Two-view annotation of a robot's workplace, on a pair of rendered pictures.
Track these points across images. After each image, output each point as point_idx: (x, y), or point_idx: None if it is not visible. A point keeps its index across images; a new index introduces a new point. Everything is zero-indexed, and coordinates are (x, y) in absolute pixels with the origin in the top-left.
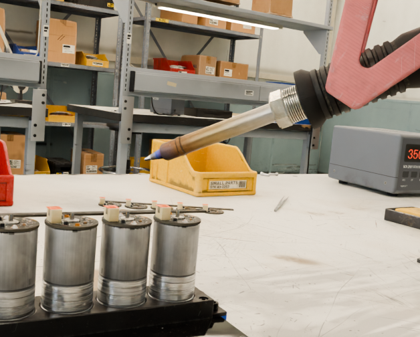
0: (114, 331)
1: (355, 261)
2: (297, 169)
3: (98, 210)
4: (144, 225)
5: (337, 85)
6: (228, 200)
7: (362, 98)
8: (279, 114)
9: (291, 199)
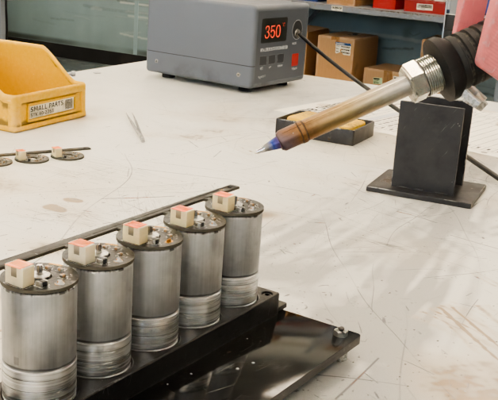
0: (206, 355)
1: (306, 201)
2: None
3: None
4: (224, 225)
5: (491, 60)
6: (63, 133)
7: None
8: (421, 90)
9: (139, 117)
